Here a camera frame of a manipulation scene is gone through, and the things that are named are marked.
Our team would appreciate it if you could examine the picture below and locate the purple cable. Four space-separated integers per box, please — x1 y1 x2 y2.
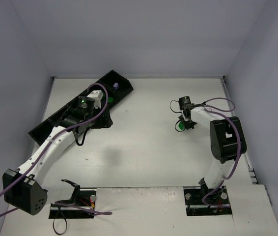
0 83 112 221
201 97 243 209

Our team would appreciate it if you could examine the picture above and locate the black cable loop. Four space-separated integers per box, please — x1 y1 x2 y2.
52 208 68 236

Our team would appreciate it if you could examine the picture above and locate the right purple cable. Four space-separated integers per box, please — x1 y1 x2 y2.
201 97 243 209

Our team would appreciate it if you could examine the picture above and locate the green lego brick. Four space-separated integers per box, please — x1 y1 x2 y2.
178 122 185 130

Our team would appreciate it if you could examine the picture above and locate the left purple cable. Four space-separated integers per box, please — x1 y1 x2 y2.
0 83 112 221

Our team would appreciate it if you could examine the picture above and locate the black five-compartment sorting tray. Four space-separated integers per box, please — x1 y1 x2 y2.
28 70 134 145

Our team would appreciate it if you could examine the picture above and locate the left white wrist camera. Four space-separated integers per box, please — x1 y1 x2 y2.
87 90 104 109

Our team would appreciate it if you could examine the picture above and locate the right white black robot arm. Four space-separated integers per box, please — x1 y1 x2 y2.
175 96 247 190

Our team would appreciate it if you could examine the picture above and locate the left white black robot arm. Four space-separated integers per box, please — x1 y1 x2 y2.
2 90 112 215

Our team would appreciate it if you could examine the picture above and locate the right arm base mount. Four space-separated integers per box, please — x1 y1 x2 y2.
183 186 232 217

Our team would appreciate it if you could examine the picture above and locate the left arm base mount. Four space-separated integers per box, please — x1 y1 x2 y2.
49 179 96 219

